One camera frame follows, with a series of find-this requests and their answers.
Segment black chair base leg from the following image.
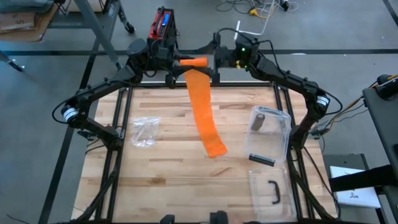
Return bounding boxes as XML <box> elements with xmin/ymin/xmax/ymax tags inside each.
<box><xmin>0</xmin><ymin>51</ymin><xmax>25</xmax><ymax>73</ymax></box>

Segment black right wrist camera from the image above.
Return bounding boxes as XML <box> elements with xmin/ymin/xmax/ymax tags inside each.
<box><xmin>221</xmin><ymin>46</ymin><xmax>237</xmax><ymax>68</ymax></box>

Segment dark grey floor box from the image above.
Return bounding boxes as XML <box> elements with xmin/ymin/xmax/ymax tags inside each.
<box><xmin>322</xmin><ymin>153</ymin><xmax>371</xmax><ymax>175</ymax></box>

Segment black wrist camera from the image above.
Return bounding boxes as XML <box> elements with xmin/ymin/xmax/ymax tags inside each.
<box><xmin>150</xmin><ymin>51</ymin><xmax>165</xmax><ymax>71</ymax></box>
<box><xmin>221</xmin><ymin>46</ymin><xmax>237</xmax><ymax>68</ymax></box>

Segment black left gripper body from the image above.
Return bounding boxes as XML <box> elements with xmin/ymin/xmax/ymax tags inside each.
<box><xmin>155</xmin><ymin>45</ymin><xmax>177</xmax><ymax>90</ymax></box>

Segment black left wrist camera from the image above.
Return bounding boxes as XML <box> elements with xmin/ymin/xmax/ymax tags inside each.
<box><xmin>150</xmin><ymin>51</ymin><xmax>165</xmax><ymax>71</ymax></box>

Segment black cylindrical device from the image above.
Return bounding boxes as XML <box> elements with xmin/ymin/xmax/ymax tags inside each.
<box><xmin>375</xmin><ymin>73</ymin><xmax>398</xmax><ymax>100</ymax></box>

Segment white paper sheet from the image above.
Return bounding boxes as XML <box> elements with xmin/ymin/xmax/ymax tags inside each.
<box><xmin>329</xmin><ymin>165</ymin><xmax>382</xmax><ymax>209</ymax></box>

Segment clear plastic storage bin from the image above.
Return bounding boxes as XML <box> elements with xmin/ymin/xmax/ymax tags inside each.
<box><xmin>244</xmin><ymin>105</ymin><xmax>292</xmax><ymax>167</ymax></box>

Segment orange cloth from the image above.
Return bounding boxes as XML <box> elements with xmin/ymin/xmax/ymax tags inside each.
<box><xmin>179</xmin><ymin>57</ymin><xmax>228</xmax><ymax>159</ymax></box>

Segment wooden workbench with casters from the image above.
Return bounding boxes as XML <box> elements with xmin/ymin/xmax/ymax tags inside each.
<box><xmin>48</xmin><ymin>0</ymin><xmax>136</xmax><ymax>75</ymax></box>

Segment white L-shaped bar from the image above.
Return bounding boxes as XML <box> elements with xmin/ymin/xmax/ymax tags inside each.
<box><xmin>233</xmin><ymin>0</ymin><xmax>277</xmax><ymax>37</ymax></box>

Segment clear plastic bin lid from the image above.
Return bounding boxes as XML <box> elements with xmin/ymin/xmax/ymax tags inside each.
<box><xmin>248</xmin><ymin>166</ymin><xmax>298</xmax><ymax>223</ymax></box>

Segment black strap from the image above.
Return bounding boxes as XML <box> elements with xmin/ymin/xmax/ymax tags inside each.
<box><xmin>328</xmin><ymin>164</ymin><xmax>396</xmax><ymax>193</ymax></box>

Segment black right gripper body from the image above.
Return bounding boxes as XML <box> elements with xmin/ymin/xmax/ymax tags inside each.
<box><xmin>211</xmin><ymin>32</ymin><xmax>224</xmax><ymax>86</ymax></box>

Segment yellow coiled cable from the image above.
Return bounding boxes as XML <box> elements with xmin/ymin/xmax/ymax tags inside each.
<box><xmin>248</xmin><ymin>2</ymin><xmax>276</xmax><ymax>19</ymax></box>

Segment cardboard box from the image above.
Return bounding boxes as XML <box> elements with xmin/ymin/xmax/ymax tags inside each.
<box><xmin>0</xmin><ymin>0</ymin><xmax>60</xmax><ymax>43</ymax></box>

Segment tangled floor cables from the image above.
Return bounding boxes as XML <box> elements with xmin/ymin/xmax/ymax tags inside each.
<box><xmin>215</xmin><ymin>0</ymin><xmax>299</xmax><ymax>16</ymax></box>

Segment red black battery box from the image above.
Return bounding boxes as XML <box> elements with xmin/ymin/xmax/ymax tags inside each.
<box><xmin>146</xmin><ymin>6</ymin><xmax>178</xmax><ymax>47</ymax></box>

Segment beige elastic bandage roll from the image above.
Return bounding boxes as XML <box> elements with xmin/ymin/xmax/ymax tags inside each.
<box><xmin>251</xmin><ymin>113</ymin><xmax>266</xmax><ymax>131</ymax></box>

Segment clear plastic bag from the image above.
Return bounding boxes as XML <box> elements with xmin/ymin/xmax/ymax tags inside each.
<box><xmin>129</xmin><ymin>116</ymin><xmax>162</xmax><ymax>149</ymax></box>

